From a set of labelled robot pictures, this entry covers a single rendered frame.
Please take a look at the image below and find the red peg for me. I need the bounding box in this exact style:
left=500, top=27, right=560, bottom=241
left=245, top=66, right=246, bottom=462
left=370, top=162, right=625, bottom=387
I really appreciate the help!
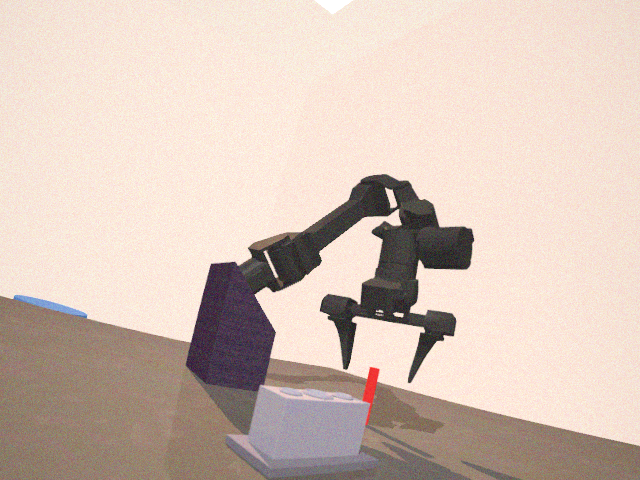
left=363, top=367, right=379, bottom=425

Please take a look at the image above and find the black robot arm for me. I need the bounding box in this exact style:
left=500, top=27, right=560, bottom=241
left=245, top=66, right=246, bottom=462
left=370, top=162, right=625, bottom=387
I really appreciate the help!
left=238, top=174, right=474, bottom=313

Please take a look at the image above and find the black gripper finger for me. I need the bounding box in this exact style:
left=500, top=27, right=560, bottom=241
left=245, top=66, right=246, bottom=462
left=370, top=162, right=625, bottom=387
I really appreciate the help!
left=327, top=316, right=357, bottom=370
left=408, top=332, right=444, bottom=383

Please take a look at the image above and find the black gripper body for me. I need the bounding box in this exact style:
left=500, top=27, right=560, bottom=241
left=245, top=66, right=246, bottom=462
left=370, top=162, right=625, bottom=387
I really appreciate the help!
left=319, top=262, right=457, bottom=337

